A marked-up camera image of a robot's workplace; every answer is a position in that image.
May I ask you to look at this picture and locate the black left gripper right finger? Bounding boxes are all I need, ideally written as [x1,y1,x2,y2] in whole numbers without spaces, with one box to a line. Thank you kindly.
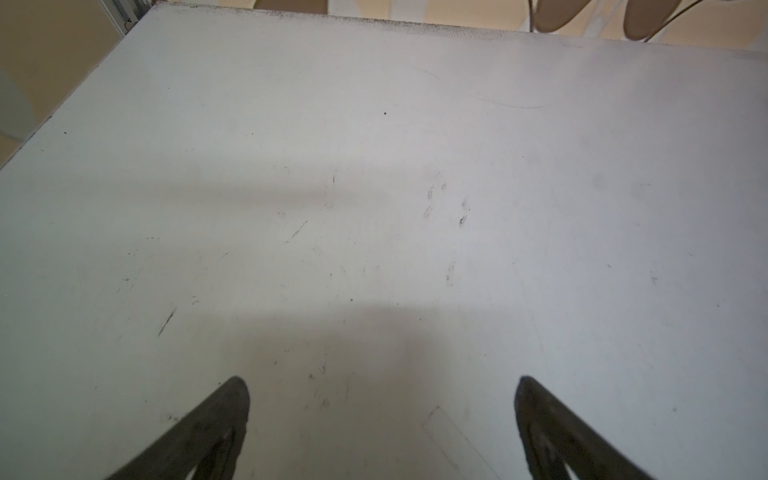
[514,376,650,479]

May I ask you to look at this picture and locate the aluminium frame post left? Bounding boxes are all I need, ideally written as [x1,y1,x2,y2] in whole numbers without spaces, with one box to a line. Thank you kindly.
[99,0,154,35]

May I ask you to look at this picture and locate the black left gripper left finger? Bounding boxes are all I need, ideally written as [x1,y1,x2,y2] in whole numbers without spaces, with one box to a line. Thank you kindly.
[110,376,250,479]

